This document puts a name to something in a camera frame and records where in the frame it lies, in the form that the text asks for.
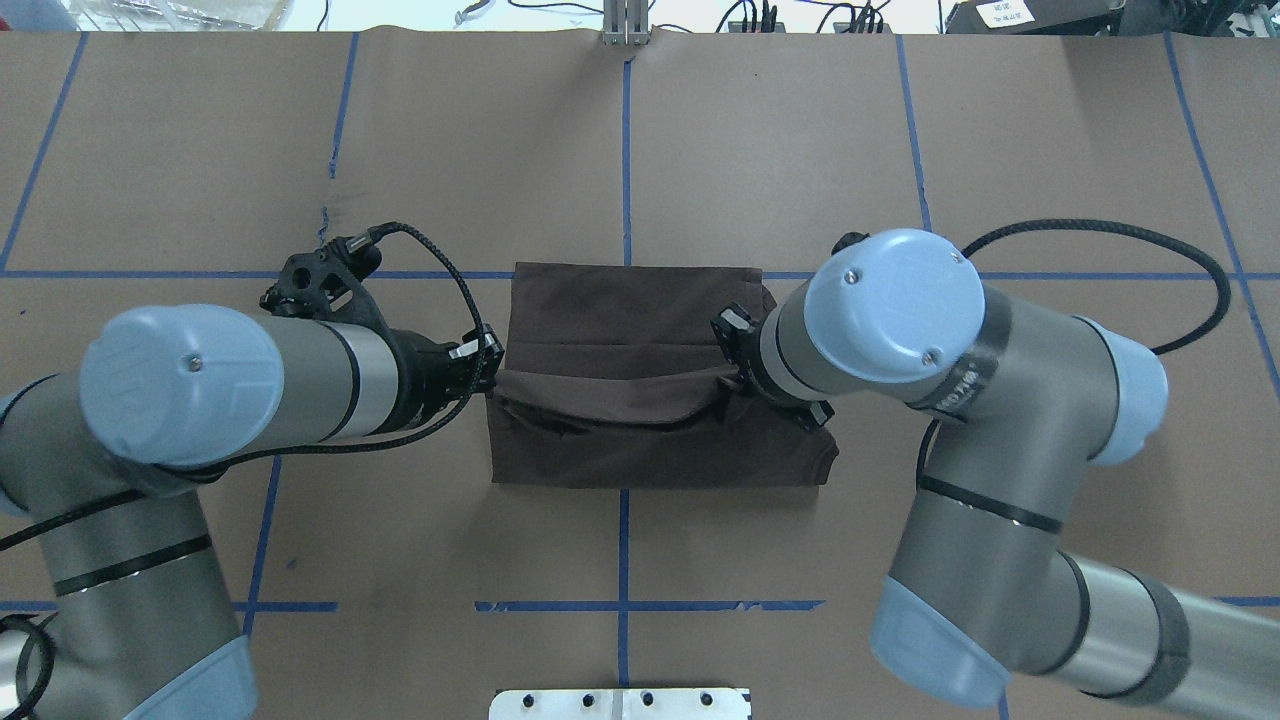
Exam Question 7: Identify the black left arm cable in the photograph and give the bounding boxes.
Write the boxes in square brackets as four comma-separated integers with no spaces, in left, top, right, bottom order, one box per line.
[0,222,486,720]

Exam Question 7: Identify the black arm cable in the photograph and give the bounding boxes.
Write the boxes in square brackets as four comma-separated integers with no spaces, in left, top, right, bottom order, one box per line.
[915,218,1233,491]
[0,222,486,720]

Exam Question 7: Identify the black box with label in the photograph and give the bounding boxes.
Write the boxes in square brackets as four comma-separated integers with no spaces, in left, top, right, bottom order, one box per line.
[943,1,1126,36]

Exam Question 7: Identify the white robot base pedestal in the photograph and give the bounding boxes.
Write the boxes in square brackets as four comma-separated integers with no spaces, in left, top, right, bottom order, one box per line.
[488,687,754,719]

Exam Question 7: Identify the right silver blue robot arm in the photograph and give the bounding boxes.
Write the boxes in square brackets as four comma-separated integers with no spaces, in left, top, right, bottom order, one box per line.
[710,228,1277,719]

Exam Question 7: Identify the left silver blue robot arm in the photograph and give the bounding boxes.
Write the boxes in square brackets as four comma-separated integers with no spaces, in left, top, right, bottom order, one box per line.
[3,304,502,719]

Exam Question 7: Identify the dark brown t-shirt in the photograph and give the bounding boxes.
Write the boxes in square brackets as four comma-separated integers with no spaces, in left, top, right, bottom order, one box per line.
[486,263,838,489]

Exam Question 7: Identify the aluminium frame post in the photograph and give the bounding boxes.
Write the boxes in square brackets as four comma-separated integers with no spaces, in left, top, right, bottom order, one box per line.
[602,0,652,46]

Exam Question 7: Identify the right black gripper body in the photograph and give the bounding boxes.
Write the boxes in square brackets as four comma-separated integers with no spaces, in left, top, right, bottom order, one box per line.
[710,305,835,433]

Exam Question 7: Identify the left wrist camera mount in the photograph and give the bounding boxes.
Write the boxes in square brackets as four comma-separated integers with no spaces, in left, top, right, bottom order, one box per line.
[259,233,385,329]

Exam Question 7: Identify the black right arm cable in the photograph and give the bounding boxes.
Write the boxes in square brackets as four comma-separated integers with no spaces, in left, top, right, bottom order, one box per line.
[915,218,1233,491]

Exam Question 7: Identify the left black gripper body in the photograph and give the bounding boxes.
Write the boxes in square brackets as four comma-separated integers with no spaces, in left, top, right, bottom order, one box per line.
[385,329,471,432]

